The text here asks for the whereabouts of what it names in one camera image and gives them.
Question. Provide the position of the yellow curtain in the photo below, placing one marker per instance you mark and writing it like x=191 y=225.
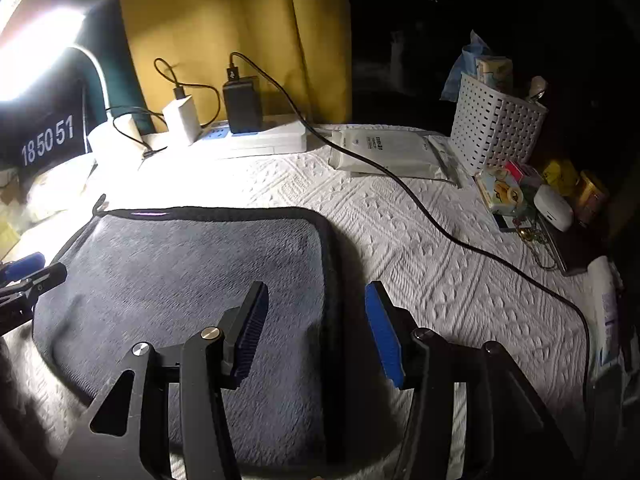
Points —
x=210 y=25

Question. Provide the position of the white perforated plastic basket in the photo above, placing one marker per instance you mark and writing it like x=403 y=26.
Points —
x=495 y=125

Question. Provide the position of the black digital clock display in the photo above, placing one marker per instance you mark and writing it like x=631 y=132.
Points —
x=45 y=130

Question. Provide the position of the bright desk lamp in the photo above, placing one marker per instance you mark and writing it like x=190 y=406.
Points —
x=35 y=55

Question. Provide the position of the gold tin can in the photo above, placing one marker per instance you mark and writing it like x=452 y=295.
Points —
x=591 y=197

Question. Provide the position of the white square adapter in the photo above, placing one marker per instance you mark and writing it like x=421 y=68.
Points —
x=115 y=145

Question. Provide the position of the white tube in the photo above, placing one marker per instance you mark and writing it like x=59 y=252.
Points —
x=605 y=305

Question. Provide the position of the black power adapter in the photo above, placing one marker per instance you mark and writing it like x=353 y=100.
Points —
x=242 y=105

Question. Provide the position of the white charger plug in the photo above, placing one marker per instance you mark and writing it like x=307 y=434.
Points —
x=181 y=119

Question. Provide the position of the white earbuds case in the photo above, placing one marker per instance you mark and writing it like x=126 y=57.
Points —
x=552 y=207

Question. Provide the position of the grey towel with black edging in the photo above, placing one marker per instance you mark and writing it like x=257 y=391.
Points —
x=175 y=270

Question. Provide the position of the pink small box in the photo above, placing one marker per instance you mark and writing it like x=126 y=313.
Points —
x=522 y=172

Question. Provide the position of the white wet wipes pack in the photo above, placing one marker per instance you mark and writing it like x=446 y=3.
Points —
x=390 y=152

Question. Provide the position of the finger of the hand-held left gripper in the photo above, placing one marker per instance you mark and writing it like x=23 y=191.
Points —
x=42 y=279
x=22 y=263

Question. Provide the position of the blue plastic bag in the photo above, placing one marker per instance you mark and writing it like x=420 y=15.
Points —
x=462 y=72

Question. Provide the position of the pale plastic packet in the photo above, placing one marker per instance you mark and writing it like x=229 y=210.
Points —
x=60 y=185

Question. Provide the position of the white power strip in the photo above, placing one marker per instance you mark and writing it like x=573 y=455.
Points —
x=270 y=140

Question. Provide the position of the dark flat tray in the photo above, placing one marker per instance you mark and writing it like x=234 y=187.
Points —
x=565 y=252

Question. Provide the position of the yellow tissue pack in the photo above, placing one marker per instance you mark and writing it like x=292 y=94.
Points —
x=495 y=72

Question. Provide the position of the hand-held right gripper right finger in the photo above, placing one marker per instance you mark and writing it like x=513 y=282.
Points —
x=382 y=330

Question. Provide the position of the yellow cartoon card pack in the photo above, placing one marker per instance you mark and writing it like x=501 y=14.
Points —
x=500 y=191

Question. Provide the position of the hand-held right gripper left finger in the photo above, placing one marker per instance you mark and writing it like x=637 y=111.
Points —
x=250 y=330

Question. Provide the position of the white quilted cover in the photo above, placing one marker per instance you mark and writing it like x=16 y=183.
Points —
x=450 y=270

